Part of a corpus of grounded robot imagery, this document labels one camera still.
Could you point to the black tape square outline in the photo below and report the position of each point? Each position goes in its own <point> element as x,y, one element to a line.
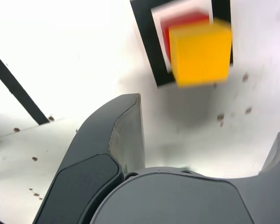
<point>144,35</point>

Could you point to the red wooden cube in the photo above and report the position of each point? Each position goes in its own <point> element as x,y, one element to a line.
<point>184,19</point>

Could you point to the black tape strip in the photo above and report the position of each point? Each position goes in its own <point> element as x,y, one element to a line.
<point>14,86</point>

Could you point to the yellow wooden cube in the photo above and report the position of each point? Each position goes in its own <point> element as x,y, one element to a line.
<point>200,53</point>

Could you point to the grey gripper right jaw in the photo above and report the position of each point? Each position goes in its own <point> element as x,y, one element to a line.
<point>177,200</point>

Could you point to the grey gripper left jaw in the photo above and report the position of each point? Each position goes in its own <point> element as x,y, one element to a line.
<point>88,158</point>

